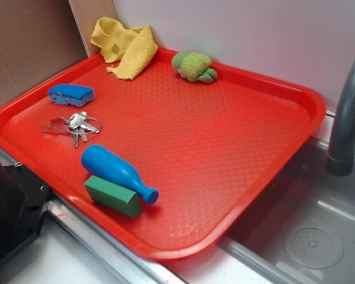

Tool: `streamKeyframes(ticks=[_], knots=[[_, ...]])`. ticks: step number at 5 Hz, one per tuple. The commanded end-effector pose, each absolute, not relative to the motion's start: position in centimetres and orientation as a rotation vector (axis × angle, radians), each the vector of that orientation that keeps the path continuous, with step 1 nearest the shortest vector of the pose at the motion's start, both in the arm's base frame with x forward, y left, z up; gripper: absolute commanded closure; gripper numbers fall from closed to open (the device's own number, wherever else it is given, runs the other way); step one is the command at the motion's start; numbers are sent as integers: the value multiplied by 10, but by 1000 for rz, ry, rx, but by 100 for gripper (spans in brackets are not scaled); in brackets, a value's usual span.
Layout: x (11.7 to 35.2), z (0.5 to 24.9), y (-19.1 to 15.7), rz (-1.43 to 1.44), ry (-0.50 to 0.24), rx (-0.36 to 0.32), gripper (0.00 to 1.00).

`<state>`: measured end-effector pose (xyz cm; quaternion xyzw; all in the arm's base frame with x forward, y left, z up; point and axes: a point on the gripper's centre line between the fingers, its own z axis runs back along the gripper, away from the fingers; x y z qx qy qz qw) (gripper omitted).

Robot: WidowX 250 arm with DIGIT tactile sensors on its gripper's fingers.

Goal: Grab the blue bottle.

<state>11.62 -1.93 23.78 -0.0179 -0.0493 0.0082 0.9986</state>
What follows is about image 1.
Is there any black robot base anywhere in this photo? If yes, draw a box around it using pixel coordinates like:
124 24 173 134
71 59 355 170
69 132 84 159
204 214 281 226
0 163 51 265

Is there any blue plastic bottle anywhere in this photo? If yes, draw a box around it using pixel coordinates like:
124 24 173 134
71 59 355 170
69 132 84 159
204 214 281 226
81 144 159 205

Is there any red plastic tray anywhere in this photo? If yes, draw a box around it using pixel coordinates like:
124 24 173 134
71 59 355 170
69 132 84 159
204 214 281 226
0 49 325 261

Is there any green plush toy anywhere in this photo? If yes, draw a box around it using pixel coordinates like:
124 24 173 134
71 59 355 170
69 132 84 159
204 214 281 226
172 50 218 83

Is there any green rectangular block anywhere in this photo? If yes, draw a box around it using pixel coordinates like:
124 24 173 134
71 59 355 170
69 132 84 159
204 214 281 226
84 175 143 219

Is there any silver key bunch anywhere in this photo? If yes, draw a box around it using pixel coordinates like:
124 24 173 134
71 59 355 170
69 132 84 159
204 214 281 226
64 111 103 149

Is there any yellow cloth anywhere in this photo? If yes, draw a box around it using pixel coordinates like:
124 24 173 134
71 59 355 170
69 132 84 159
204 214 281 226
91 17 158 80

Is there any blue sponge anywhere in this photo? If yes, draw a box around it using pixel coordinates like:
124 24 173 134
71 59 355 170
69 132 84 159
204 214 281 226
47 84 95 107

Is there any red key tag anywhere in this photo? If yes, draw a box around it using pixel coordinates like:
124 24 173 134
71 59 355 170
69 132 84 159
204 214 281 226
41 117 67 134

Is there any grey plastic sink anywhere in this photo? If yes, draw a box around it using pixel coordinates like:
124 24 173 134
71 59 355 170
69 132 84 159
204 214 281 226
220 138 355 283

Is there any grey faucet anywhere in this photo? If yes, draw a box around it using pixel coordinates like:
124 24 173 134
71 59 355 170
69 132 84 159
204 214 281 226
325 61 355 176

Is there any brown cardboard panel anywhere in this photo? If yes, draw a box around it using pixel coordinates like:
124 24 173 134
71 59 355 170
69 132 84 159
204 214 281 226
0 1 87 107

